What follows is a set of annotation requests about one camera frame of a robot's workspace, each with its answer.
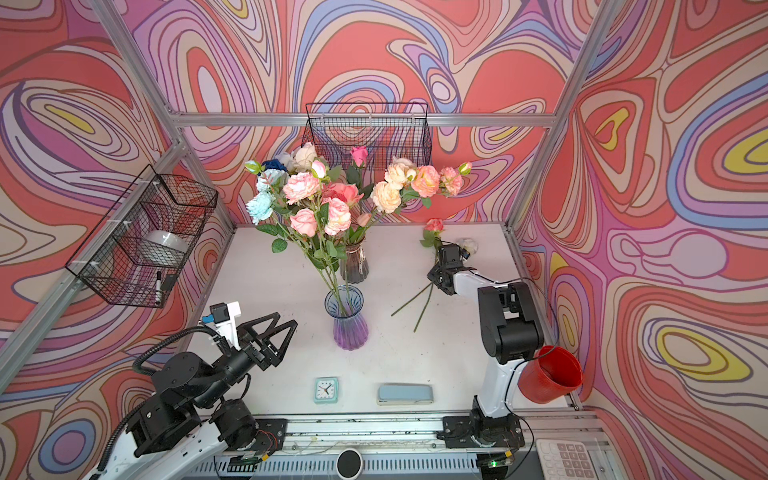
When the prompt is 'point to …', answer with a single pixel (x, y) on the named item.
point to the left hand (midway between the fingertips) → (290, 321)
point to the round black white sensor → (349, 464)
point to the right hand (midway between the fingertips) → (438, 280)
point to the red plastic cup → (549, 375)
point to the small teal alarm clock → (325, 390)
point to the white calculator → (565, 460)
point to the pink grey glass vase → (357, 264)
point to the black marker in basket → (158, 294)
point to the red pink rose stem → (431, 237)
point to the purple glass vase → (344, 302)
